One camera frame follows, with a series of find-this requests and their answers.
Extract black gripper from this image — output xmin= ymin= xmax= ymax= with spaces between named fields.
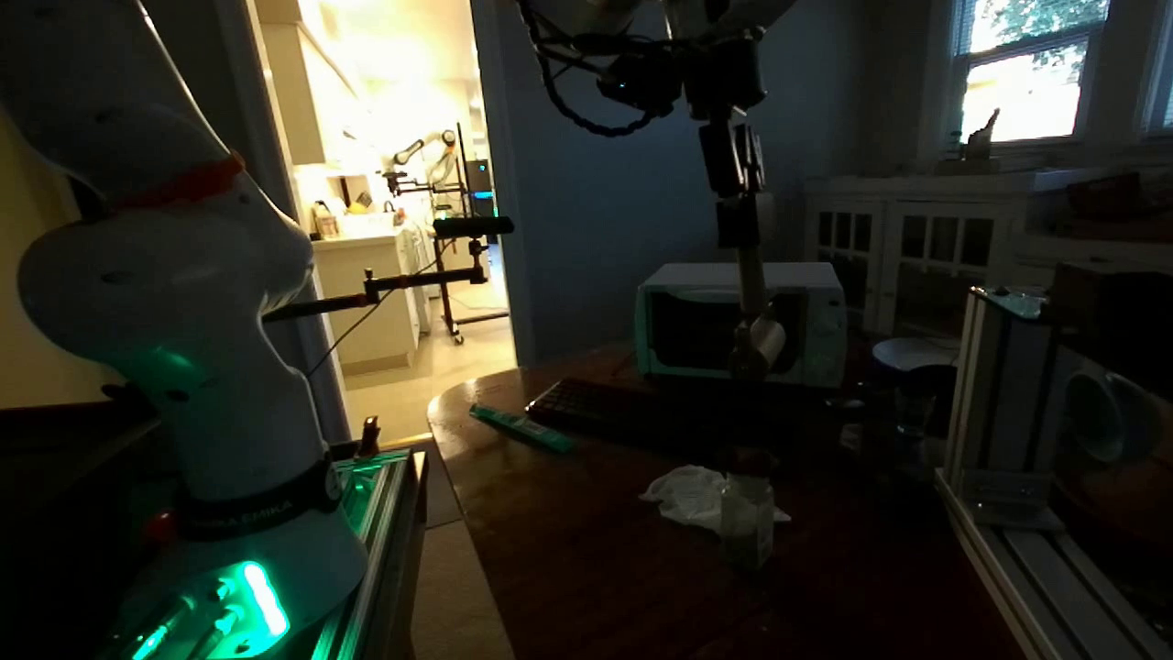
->
xmin=683 ymin=41 xmax=772 ymax=205

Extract aluminium robot base rails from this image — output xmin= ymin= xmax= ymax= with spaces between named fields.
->
xmin=107 ymin=445 xmax=434 ymax=660

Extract white cabinet with glass doors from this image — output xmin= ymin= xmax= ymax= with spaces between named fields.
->
xmin=804 ymin=163 xmax=1173 ymax=361

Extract white toaster oven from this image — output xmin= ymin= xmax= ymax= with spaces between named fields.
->
xmin=632 ymin=257 xmax=855 ymax=393

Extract white round plate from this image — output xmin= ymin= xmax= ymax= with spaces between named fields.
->
xmin=867 ymin=334 xmax=965 ymax=379

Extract bright window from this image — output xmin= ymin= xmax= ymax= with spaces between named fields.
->
xmin=944 ymin=0 xmax=1113 ymax=152

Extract crumpled white tissue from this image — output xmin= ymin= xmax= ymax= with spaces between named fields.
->
xmin=636 ymin=463 xmax=795 ymax=541

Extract green ruler strip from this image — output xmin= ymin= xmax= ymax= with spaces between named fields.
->
xmin=469 ymin=399 xmax=583 ymax=458

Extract white kitchen counter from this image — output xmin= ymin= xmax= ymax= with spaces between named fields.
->
xmin=308 ymin=225 xmax=429 ymax=379

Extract white mug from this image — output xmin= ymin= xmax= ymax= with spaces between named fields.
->
xmin=1057 ymin=365 xmax=1164 ymax=471

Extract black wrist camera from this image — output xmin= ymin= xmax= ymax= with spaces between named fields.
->
xmin=597 ymin=49 xmax=690 ymax=122

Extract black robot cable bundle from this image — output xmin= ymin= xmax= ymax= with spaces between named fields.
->
xmin=517 ymin=0 xmax=672 ymax=139

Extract black stereo camera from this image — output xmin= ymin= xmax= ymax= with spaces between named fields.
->
xmin=434 ymin=214 xmax=517 ymax=243

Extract aluminium extrusion frame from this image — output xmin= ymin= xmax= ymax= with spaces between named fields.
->
xmin=935 ymin=285 xmax=1173 ymax=660

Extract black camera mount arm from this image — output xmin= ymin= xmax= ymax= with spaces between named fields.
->
xmin=259 ymin=234 xmax=490 ymax=326

